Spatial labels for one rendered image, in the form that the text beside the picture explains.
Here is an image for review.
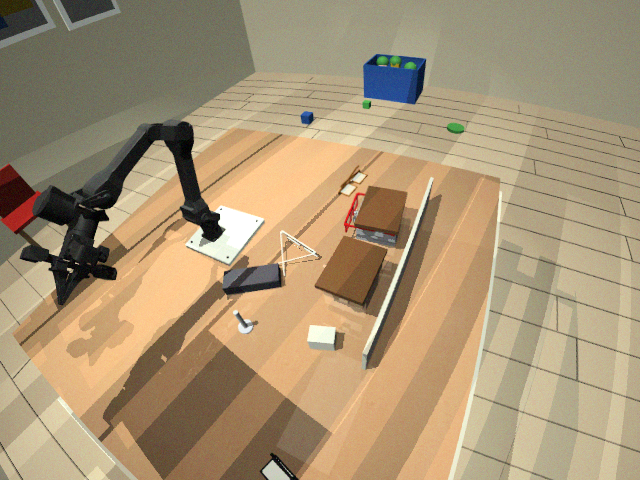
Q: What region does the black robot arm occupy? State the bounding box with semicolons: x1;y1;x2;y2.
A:
32;119;226;266

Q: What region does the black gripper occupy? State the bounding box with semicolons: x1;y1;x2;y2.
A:
19;229;117;305

